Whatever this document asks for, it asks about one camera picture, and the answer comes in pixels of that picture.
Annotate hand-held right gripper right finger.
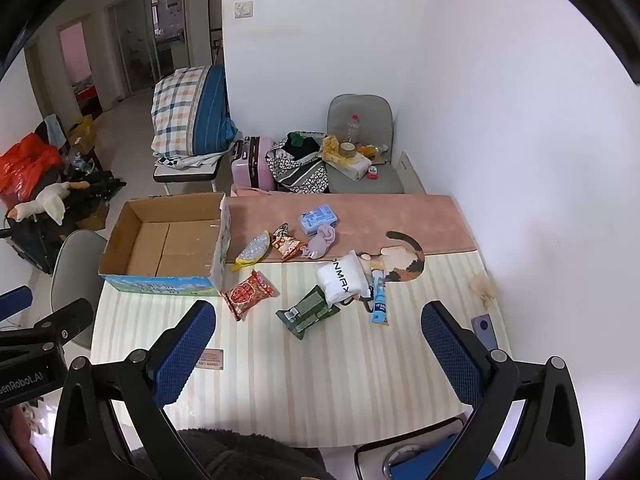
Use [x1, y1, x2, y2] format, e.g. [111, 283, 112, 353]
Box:
[421, 301, 586, 480]

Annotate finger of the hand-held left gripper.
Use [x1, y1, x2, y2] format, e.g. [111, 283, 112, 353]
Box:
[0, 286, 34, 322]
[30, 298, 95, 348]

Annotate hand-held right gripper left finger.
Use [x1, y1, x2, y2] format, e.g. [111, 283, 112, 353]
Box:
[51, 300, 218, 480]

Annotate red snack packet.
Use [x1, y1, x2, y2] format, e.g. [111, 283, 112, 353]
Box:
[222, 270, 277, 321]

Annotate blue slim packet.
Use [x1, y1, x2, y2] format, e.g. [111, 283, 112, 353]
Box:
[369, 269, 390, 327]

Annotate silver yellow snack packet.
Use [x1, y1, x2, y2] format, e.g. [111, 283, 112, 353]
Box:
[230, 230, 271, 272]

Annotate green snack packet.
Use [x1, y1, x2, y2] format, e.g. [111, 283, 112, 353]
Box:
[276, 285, 342, 342]

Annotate white soft pouch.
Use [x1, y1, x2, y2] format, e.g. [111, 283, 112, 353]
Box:
[316, 250, 372, 306]

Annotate orange snack packet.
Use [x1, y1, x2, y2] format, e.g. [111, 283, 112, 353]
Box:
[271, 222, 307, 262]

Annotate pink sock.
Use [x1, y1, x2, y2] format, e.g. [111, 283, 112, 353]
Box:
[299, 224, 337, 260]

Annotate blue tissue pack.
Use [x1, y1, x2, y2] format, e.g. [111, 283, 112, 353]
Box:
[298, 204, 339, 236]

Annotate brown mat label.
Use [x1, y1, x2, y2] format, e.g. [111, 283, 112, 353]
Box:
[194, 347, 225, 371]

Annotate grey smartphone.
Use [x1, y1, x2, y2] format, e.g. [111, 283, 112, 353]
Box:
[472, 314, 498, 351]

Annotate black folded stroller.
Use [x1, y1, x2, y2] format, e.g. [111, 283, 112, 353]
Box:
[0, 170, 126, 276]

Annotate grey round chair back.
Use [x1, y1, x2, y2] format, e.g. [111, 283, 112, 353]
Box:
[50, 230, 108, 351]

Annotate small brown cardboard box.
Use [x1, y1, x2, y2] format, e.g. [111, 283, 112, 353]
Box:
[80, 202, 108, 231]

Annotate white goose plush toy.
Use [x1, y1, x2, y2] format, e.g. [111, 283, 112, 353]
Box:
[11, 182, 90, 226]

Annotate blue chair seat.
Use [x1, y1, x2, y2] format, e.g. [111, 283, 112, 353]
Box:
[355, 415, 501, 480]

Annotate person's dark fleece clothing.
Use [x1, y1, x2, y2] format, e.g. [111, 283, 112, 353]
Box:
[130, 427, 331, 480]

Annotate red plastic bag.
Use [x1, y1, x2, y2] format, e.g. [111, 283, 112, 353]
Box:
[0, 132, 63, 196]

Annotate light blue cloth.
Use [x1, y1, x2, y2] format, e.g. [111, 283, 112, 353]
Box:
[42, 115, 66, 146]

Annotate cardboard box with yellow bag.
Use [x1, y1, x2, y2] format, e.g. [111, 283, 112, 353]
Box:
[67, 115, 98, 153]

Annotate white board panel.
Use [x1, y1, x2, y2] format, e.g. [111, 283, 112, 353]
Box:
[400, 152, 426, 195]

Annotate folded white sheets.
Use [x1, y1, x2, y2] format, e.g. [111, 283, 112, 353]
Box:
[154, 152, 236, 168]

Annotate grey padded chair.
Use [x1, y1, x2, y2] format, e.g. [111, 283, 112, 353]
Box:
[326, 94, 406, 195]

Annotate pink suitcase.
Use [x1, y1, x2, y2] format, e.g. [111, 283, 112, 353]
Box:
[230, 135, 278, 192]

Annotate patterned black white bag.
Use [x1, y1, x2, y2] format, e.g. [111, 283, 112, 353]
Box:
[264, 131, 331, 195]

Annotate white tissue pack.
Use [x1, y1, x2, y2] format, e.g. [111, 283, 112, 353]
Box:
[334, 152, 372, 181]

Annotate yellow plastic bag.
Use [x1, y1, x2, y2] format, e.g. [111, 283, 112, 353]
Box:
[320, 135, 346, 166]

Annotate plaid and blue folded quilt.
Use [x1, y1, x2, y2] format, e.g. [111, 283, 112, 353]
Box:
[151, 65, 240, 157]

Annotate glass sliding door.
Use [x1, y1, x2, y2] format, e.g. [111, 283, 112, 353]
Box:
[105, 0, 193, 96]

